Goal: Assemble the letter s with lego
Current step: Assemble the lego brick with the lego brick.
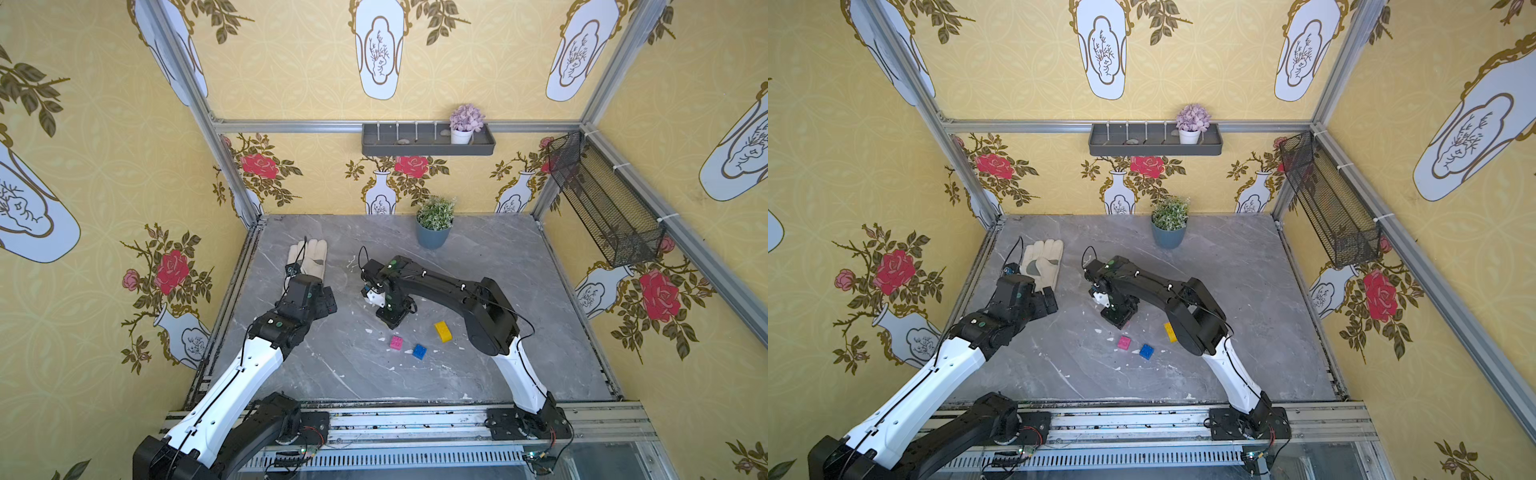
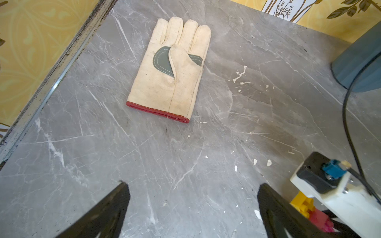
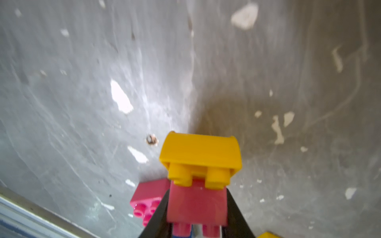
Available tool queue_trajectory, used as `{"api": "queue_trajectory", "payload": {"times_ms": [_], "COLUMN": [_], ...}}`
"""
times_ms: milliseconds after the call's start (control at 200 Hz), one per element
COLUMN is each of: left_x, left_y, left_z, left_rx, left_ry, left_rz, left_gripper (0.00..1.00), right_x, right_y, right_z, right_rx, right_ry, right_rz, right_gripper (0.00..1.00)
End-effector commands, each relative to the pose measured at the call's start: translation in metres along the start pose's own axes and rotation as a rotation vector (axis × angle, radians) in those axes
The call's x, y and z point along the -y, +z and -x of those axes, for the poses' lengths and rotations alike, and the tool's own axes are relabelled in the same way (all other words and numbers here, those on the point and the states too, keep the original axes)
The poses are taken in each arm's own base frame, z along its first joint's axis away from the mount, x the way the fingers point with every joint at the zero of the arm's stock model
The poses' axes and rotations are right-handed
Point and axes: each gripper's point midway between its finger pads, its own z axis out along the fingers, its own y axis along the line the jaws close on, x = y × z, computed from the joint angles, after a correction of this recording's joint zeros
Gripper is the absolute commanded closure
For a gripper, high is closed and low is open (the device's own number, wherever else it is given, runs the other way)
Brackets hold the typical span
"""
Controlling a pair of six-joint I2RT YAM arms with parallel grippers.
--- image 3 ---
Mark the pink lego brick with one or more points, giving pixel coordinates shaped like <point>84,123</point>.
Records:
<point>147,198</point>
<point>196,205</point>

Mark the yellow striped lego brick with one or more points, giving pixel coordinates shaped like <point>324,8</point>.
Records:
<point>213,159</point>

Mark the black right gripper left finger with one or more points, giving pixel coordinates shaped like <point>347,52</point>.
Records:
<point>158,227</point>

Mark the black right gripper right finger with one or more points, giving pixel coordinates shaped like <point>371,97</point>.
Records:
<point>236,227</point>

